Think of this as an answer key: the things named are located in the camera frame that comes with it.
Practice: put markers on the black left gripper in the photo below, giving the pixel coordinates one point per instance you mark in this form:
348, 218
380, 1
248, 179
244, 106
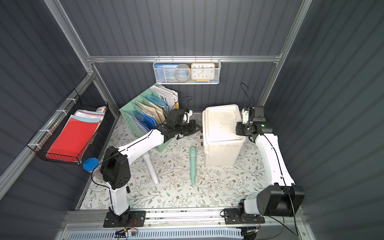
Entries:
188, 129

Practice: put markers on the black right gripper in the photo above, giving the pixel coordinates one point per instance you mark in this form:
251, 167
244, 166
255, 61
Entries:
241, 129

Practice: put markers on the white three-drawer storage unit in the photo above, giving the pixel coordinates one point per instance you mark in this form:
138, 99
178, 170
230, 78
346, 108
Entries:
222, 146

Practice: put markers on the white microphone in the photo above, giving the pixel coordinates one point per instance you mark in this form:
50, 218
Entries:
151, 169

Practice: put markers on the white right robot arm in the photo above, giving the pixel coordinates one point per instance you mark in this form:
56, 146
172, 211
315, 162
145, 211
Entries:
281, 197

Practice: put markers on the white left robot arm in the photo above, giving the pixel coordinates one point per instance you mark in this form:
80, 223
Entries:
115, 167

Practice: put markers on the blue folder in organizer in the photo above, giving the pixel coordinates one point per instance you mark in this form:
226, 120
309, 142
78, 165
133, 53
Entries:
145, 119

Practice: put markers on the white magazine in organizer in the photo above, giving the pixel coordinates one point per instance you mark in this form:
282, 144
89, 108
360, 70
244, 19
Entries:
170, 97

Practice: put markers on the grey tape roll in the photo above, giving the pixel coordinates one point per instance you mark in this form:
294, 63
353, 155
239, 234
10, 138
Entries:
182, 73

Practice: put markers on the blue box in basket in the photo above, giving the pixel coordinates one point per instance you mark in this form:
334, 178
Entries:
165, 73

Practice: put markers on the yellow alarm clock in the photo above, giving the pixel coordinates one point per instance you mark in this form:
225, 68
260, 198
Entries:
203, 72

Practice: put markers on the blue-lid clear jar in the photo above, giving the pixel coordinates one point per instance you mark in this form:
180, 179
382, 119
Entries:
92, 165

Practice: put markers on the red paper folder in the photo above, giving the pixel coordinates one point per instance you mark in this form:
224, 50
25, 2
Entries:
77, 132

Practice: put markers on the white ribbed front cover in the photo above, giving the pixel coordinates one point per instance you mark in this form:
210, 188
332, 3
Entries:
160, 234

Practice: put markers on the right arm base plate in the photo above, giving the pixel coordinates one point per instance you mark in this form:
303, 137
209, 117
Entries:
233, 216

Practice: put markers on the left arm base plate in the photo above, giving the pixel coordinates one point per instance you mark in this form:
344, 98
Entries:
128, 219

